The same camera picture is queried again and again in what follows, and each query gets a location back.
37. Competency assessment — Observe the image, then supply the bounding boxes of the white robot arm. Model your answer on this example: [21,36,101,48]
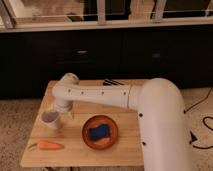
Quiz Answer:
[52,73,196,171]

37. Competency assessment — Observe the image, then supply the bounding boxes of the black cable on floor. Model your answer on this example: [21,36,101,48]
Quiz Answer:
[183,87,213,150]

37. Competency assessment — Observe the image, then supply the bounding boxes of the dark cabinet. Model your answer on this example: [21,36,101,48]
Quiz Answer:
[0,25,213,99]

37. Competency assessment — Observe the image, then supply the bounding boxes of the orange carrot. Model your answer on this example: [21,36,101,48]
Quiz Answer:
[29,140,64,150]

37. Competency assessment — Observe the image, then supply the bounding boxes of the grey ceramic cup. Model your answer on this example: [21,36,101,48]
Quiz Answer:
[41,111,62,130]

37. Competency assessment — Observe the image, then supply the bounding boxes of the black object on table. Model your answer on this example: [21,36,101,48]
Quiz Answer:
[103,79,124,85]

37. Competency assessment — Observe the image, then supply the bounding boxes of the blue sponge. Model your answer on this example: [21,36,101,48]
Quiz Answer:
[89,124,110,141]

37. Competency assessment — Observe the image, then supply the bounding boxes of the brown round plate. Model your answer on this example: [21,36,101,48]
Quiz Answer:
[82,115,119,150]

